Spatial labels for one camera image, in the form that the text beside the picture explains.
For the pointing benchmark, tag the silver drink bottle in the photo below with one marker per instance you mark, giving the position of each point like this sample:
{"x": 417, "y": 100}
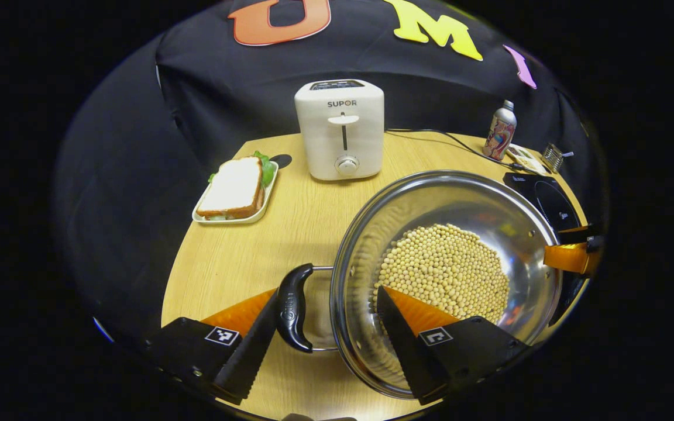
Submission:
{"x": 499, "y": 131}

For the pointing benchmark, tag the black induction cooktop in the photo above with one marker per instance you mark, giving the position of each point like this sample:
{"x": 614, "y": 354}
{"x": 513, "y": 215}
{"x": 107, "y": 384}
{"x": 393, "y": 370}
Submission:
{"x": 547, "y": 202}

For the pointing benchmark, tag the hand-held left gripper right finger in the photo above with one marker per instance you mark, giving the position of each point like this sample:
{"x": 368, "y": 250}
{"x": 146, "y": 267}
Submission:
{"x": 410, "y": 356}

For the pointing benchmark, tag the white divided dish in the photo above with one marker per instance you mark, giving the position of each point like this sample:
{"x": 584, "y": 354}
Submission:
{"x": 525, "y": 159}

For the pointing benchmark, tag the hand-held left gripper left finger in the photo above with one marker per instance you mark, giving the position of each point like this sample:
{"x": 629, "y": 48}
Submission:
{"x": 249, "y": 356}

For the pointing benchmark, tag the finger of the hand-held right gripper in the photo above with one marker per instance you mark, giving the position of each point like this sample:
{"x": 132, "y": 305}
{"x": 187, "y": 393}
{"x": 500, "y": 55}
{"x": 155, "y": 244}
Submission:
{"x": 568, "y": 258}

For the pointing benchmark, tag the pile of soybeans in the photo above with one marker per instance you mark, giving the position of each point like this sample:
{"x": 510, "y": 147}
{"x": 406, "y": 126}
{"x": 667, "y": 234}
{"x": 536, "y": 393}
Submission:
{"x": 448, "y": 269}

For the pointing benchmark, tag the stainless steel pot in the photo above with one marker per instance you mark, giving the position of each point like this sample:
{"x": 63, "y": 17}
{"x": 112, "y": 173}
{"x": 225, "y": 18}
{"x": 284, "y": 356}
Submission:
{"x": 460, "y": 199}

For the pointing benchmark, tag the sandwich with lettuce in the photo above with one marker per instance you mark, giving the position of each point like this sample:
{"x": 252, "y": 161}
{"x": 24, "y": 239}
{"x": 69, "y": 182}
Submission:
{"x": 234, "y": 187}

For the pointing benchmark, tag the white toaster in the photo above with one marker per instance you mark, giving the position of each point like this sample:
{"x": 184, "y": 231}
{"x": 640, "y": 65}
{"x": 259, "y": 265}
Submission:
{"x": 340, "y": 140}

